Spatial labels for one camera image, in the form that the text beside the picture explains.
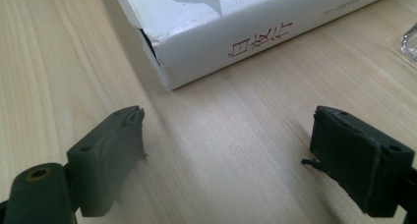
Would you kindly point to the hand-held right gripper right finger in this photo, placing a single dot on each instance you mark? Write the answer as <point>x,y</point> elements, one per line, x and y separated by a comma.
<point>357,165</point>

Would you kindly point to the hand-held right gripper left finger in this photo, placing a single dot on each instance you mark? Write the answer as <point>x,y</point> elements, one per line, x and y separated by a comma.
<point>105,161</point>

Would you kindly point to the clear plastic object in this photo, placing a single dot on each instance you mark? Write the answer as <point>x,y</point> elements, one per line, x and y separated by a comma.
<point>409,45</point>

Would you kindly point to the white cardboard box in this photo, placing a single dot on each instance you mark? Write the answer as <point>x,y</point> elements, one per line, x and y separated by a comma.
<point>209,30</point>

